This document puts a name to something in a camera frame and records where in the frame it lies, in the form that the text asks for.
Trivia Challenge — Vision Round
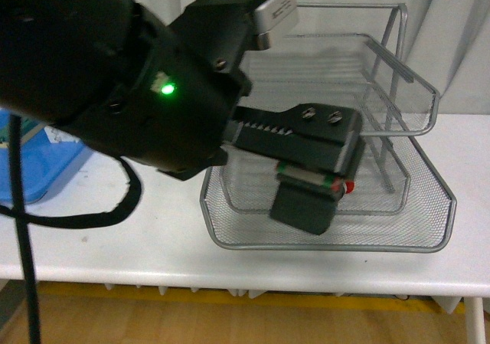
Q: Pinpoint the red emergency stop button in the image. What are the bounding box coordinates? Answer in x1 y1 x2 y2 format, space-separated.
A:
276 162 355 201

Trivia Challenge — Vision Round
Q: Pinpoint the blue plastic tray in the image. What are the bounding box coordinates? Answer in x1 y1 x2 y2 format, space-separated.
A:
21 118 93 204

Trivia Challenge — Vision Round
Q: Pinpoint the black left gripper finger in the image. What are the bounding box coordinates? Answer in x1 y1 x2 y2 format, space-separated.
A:
269 182 337 235

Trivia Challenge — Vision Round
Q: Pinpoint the white table leg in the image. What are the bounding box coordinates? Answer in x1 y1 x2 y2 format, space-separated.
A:
464 296 486 344

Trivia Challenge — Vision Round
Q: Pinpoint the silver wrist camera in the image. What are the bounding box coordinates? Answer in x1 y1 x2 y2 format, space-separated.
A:
253 0 299 34

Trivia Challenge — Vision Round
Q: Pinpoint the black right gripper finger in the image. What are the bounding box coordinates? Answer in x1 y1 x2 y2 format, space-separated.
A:
231 103 365 179

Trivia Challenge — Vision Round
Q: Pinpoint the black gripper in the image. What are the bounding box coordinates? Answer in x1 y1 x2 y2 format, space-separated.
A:
58 0 272 179

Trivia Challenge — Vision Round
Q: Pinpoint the black cable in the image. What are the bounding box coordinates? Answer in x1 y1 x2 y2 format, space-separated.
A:
0 113 143 344

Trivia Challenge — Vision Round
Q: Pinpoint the silver mesh three-tier rack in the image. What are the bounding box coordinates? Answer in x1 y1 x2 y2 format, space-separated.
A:
200 3 456 253

